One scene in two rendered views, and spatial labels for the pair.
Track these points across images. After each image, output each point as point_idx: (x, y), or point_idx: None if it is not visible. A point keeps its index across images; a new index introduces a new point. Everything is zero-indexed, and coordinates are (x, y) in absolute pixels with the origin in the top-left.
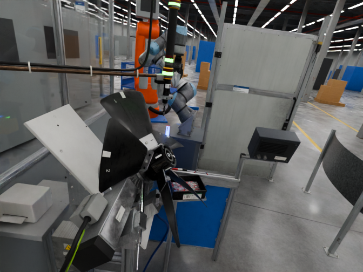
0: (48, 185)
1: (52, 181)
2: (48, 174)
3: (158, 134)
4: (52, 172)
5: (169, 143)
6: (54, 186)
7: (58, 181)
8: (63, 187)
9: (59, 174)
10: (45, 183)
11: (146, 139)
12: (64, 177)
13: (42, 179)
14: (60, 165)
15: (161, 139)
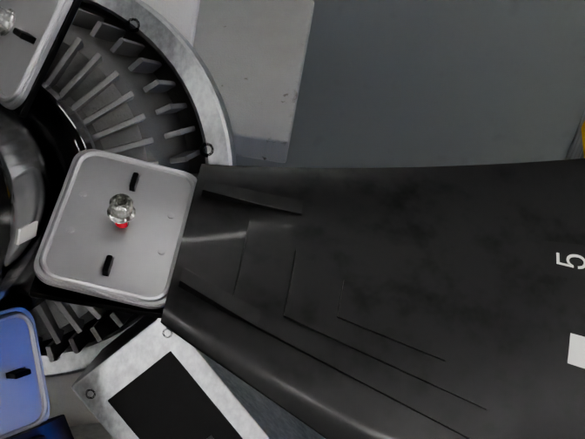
0: (267, 26)
1: (305, 30)
2: (390, 19)
3: (530, 234)
4: (420, 29)
5: (332, 327)
6: (261, 45)
7: (443, 103)
8: (260, 73)
9: (463, 75)
10: (283, 11)
11: (27, 1)
12: (493, 124)
13: (347, 13)
14: (493, 41)
15: (416, 261)
